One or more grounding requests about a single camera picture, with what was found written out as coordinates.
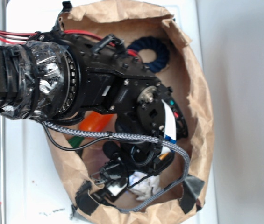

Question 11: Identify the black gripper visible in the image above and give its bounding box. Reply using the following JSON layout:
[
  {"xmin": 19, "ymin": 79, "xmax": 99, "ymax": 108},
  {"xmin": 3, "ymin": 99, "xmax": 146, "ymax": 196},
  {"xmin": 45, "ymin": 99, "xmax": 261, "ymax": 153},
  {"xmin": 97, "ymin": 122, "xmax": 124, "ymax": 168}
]
[{"xmin": 91, "ymin": 79, "xmax": 188, "ymax": 203}]

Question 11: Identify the white paper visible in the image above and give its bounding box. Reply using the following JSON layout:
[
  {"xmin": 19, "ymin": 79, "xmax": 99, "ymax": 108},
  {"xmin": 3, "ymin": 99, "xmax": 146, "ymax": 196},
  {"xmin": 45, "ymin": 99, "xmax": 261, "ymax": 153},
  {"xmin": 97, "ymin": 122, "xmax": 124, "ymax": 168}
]
[{"xmin": 129, "ymin": 175, "xmax": 161, "ymax": 201}]

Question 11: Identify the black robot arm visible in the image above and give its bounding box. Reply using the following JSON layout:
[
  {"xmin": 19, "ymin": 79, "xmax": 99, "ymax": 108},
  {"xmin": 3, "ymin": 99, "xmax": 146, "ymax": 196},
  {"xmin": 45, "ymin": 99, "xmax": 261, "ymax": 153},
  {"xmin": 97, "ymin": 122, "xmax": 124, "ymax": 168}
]
[{"xmin": 0, "ymin": 31, "xmax": 190, "ymax": 203}]

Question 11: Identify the green toy piece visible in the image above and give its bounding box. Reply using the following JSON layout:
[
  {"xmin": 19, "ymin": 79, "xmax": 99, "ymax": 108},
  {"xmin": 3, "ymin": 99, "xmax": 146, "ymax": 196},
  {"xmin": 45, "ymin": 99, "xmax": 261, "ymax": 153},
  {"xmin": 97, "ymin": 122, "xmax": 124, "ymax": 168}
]
[{"xmin": 68, "ymin": 136, "xmax": 85, "ymax": 148}]

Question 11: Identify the orange plastic carrot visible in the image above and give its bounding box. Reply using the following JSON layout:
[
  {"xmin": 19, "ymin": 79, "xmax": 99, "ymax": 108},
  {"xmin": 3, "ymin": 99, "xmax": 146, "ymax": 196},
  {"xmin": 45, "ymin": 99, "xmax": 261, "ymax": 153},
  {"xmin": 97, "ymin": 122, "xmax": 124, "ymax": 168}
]
[{"xmin": 78, "ymin": 112, "xmax": 114, "ymax": 132}]

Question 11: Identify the brown paper bag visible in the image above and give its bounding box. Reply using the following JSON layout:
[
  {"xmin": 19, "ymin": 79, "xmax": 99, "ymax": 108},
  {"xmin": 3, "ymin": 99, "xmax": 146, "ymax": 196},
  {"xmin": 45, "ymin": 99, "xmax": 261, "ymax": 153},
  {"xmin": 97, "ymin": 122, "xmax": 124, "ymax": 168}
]
[{"xmin": 44, "ymin": 0, "xmax": 214, "ymax": 224}]

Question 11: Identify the grey braided cable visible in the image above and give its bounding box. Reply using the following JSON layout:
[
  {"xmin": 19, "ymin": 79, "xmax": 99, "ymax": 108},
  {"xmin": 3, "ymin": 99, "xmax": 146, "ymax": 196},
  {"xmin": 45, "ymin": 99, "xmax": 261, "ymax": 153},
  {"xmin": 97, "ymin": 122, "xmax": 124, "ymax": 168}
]
[{"xmin": 42, "ymin": 120, "xmax": 191, "ymax": 213}]

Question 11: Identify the thin black cable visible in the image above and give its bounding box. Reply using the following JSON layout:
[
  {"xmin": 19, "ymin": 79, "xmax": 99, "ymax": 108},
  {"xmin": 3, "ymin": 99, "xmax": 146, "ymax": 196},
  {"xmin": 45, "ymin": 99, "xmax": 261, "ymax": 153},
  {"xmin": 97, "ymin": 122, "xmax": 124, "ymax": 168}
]
[{"xmin": 43, "ymin": 123, "xmax": 123, "ymax": 152}]

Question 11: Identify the dark blue rope ring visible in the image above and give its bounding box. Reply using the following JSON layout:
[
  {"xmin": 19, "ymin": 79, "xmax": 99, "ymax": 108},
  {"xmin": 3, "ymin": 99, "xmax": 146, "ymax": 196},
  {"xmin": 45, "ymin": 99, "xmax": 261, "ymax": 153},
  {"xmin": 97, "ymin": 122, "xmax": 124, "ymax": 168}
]
[{"xmin": 126, "ymin": 36, "xmax": 170, "ymax": 73}]

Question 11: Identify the red wire bundle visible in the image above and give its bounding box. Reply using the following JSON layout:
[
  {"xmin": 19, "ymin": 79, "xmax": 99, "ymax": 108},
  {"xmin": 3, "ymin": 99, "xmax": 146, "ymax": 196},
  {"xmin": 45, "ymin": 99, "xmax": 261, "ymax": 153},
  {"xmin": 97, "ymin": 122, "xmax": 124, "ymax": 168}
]
[{"xmin": 0, "ymin": 24, "xmax": 139, "ymax": 58}]

